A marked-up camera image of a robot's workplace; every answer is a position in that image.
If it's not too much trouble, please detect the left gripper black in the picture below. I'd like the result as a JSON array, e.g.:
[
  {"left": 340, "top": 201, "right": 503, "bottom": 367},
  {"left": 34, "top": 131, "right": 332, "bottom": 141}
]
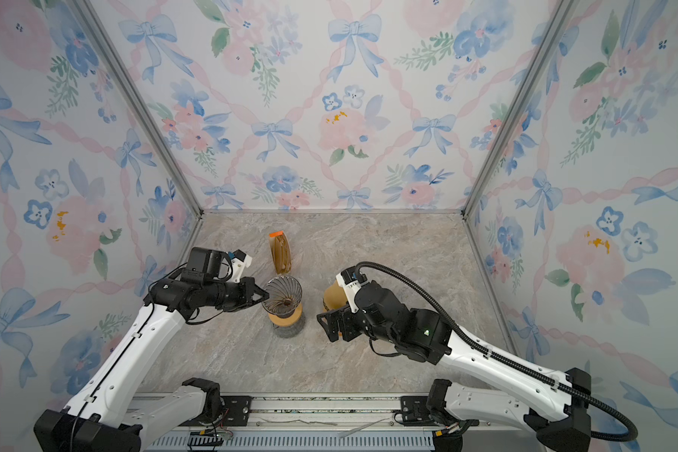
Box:
[{"left": 206, "top": 277, "right": 271, "bottom": 312}]

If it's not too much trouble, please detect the brown paper coffee filter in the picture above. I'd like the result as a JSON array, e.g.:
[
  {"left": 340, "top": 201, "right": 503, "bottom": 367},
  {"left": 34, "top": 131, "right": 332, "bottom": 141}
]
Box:
[{"left": 322, "top": 282, "right": 348, "bottom": 312}]

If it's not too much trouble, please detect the grey ribbed dripper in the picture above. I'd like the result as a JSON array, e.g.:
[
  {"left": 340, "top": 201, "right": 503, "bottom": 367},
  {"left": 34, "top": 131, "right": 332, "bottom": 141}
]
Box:
[{"left": 262, "top": 275, "right": 302, "bottom": 318}]

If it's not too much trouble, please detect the wooden dripper ring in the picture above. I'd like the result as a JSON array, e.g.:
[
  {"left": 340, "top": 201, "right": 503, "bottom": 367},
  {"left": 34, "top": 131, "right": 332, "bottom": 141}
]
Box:
[{"left": 267, "top": 307, "right": 304, "bottom": 329}]

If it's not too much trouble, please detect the grey glass carafe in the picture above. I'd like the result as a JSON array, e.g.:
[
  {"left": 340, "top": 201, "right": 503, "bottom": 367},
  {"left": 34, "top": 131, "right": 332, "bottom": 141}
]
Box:
[{"left": 271, "top": 318, "right": 305, "bottom": 339}]

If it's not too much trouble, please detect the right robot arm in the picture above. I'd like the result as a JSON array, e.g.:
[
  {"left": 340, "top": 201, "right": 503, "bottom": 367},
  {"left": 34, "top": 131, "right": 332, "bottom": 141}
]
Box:
[{"left": 316, "top": 282, "right": 591, "bottom": 451}]

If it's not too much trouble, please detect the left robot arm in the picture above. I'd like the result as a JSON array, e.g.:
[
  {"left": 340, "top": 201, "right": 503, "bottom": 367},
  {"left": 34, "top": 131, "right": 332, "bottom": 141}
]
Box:
[{"left": 33, "top": 247, "right": 269, "bottom": 451}]

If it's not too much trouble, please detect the coffee filter pack orange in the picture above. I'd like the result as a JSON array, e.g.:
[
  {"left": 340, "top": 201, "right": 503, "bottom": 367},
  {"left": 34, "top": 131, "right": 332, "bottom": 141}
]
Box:
[{"left": 269, "top": 231, "right": 292, "bottom": 275}]

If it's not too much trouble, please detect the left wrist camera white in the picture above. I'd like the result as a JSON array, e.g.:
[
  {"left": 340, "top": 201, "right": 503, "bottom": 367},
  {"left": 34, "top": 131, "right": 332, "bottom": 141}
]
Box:
[{"left": 229, "top": 250, "right": 252, "bottom": 284}]

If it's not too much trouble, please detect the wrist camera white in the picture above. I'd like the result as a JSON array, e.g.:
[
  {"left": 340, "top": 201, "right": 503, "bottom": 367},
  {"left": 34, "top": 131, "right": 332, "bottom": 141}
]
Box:
[
  {"left": 336, "top": 267, "right": 367, "bottom": 314},
  {"left": 229, "top": 250, "right": 252, "bottom": 284}
]

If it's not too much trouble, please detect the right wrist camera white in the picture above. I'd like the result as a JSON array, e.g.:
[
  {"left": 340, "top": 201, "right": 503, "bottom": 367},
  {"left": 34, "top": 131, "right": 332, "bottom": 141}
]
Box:
[{"left": 336, "top": 267, "right": 367, "bottom": 314}]

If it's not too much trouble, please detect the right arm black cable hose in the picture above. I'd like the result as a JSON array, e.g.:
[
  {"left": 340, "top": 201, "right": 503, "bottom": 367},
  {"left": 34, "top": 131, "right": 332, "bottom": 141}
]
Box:
[{"left": 354, "top": 261, "right": 640, "bottom": 443}]

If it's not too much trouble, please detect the aluminium mounting rail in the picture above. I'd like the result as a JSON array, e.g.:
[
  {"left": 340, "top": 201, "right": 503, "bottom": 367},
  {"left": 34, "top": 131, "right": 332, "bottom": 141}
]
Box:
[{"left": 128, "top": 393, "right": 545, "bottom": 451}]

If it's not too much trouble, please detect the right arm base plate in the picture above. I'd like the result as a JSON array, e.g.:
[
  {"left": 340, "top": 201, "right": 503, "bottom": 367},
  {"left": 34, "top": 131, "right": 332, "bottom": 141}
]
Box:
[{"left": 400, "top": 394, "right": 480, "bottom": 428}]

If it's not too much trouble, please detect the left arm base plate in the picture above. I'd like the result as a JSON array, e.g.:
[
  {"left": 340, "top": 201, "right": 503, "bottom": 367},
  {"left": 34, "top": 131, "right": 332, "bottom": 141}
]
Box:
[{"left": 180, "top": 395, "right": 253, "bottom": 428}]

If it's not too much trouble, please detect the left aluminium corner post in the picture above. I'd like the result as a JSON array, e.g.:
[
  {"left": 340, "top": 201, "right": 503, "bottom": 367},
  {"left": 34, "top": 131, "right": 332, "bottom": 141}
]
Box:
[{"left": 67, "top": 0, "right": 203, "bottom": 220}]

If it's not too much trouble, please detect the aluminium corner post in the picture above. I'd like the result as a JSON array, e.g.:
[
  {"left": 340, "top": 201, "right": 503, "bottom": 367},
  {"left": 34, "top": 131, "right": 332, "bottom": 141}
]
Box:
[
  {"left": 67, "top": 0, "right": 203, "bottom": 220},
  {"left": 461, "top": 0, "right": 576, "bottom": 221}
]

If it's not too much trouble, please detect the right aluminium corner post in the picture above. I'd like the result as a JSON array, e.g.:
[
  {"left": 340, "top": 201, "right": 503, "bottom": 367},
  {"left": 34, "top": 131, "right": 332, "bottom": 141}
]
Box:
[{"left": 461, "top": 0, "right": 576, "bottom": 221}]

